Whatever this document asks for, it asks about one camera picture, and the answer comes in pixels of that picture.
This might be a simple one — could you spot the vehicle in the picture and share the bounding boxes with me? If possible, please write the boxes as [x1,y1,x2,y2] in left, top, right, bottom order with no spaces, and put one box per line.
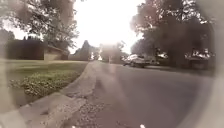
[122,53,160,69]

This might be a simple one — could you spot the distant dark trees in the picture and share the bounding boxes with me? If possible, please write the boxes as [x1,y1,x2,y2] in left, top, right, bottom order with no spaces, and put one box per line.
[69,39,101,62]

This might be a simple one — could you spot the pale concrete kerb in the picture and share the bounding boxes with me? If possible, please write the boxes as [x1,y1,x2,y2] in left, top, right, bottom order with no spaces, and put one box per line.
[0,60,101,128]

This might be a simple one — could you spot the grey asphalt road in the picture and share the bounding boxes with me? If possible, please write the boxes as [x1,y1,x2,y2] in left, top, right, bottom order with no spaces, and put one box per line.
[63,61,218,128]

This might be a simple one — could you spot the small pale building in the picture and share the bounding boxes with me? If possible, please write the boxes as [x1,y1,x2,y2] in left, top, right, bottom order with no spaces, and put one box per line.
[43,44,70,62]

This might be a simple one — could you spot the green grass lawn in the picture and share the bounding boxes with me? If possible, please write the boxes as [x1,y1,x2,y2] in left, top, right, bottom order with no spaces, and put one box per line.
[4,59,89,99]

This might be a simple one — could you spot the tall dark trees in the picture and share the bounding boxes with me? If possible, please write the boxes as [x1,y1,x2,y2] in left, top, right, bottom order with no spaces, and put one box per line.
[129,0,218,69]

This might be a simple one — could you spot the leafy tree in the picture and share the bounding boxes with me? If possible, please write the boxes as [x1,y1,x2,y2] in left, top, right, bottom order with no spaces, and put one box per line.
[0,0,81,51]

